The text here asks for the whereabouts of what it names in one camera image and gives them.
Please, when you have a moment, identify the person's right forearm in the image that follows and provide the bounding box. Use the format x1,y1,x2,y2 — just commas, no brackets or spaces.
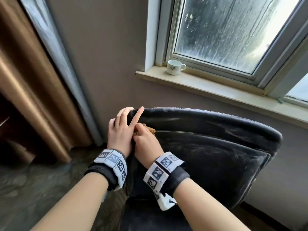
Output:
173,178,251,231

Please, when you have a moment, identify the person's left hand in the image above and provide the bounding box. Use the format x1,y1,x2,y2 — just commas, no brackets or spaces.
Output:
107,106,145,157

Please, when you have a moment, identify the white cup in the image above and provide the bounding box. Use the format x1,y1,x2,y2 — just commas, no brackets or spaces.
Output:
166,60,187,76

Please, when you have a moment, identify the person's left forearm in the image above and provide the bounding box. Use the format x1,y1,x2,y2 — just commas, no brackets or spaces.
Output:
30,172,109,231

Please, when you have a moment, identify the grey curtain lining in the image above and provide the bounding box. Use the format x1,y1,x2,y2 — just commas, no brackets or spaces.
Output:
19,0,104,147

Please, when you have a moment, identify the narrow side window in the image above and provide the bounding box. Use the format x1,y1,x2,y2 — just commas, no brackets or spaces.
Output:
267,37,308,109

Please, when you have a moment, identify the beige window sill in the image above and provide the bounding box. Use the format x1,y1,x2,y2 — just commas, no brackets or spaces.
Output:
135,66,308,129

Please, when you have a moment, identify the person's right hand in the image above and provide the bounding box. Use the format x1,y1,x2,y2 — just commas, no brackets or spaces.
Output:
133,123,164,169

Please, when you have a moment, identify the large frosted window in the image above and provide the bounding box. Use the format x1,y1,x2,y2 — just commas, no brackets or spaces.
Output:
155,0,308,90

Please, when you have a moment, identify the brown curtain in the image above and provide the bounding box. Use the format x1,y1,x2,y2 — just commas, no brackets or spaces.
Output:
0,0,93,164

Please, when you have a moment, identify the black wristband with marker tags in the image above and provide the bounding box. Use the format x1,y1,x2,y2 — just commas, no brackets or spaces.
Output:
143,152,191,211
84,149,128,192

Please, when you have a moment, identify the black leather chair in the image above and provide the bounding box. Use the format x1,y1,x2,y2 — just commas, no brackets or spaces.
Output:
119,107,283,231

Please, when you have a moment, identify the brown cleaning cloth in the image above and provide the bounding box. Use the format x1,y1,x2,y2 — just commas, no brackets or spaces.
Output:
134,123,156,136

